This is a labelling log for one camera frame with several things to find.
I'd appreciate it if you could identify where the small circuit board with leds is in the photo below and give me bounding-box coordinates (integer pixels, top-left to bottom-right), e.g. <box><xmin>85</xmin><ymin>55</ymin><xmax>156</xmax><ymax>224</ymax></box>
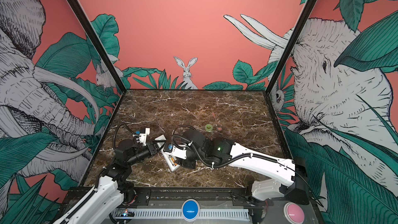
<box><xmin>114</xmin><ymin>208</ymin><xmax>135</xmax><ymax>219</ymax></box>

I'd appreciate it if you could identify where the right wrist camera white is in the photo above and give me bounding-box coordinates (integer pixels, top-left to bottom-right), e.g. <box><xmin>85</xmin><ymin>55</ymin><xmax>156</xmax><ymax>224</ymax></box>
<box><xmin>163</xmin><ymin>144</ymin><xmax>187</xmax><ymax>160</ymax></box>

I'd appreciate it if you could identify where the white remote control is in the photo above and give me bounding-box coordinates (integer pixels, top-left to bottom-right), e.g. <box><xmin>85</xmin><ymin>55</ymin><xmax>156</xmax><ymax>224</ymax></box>
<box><xmin>155</xmin><ymin>134</ymin><xmax>180</xmax><ymax>172</ymax></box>

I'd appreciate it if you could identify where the black front mounting rail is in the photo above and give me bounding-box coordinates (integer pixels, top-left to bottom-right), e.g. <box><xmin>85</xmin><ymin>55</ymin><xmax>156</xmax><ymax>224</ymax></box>
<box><xmin>62</xmin><ymin>187</ymin><xmax>315</xmax><ymax>207</ymax></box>

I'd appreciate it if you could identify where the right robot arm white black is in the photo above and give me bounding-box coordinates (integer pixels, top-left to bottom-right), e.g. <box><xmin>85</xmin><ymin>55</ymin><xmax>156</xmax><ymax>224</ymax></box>
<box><xmin>163</xmin><ymin>125</ymin><xmax>310</xmax><ymax>205</ymax></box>

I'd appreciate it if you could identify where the blue push button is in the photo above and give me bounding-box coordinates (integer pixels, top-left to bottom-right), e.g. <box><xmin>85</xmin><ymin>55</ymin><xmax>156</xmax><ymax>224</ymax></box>
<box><xmin>181</xmin><ymin>199</ymin><xmax>201</xmax><ymax>222</ymax></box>

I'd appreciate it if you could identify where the pink push button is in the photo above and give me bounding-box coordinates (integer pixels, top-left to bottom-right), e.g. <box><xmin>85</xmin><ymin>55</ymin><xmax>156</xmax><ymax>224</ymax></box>
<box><xmin>283</xmin><ymin>202</ymin><xmax>305</xmax><ymax>224</ymax></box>

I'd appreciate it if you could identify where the green tape roll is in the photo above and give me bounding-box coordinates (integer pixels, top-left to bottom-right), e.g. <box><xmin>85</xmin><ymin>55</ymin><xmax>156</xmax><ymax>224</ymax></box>
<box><xmin>205</xmin><ymin>124</ymin><xmax>214</xmax><ymax>132</ymax></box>

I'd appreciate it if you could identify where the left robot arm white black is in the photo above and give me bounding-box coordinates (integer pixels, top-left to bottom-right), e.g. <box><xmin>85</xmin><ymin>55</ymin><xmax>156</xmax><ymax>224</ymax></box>
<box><xmin>54</xmin><ymin>123</ymin><xmax>160</xmax><ymax>224</ymax></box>

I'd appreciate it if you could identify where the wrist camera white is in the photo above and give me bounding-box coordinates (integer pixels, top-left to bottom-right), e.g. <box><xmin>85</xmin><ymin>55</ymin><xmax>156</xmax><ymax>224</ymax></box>
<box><xmin>163</xmin><ymin>144</ymin><xmax>187</xmax><ymax>160</ymax></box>
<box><xmin>133</xmin><ymin>128</ymin><xmax>150</xmax><ymax>146</ymax></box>

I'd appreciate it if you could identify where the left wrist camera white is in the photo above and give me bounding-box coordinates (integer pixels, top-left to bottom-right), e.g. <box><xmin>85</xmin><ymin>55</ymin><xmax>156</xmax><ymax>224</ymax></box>
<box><xmin>133</xmin><ymin>128</ymin><xmax>150</xmax><ymax>146</ymax></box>

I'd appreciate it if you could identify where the white slotted cable duct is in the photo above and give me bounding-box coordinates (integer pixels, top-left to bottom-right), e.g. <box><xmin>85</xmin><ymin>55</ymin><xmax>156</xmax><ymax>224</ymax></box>
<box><xmin>112</xmin><ymin>208</ymin><xmax>250</xmax><ymax>222</ymax></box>

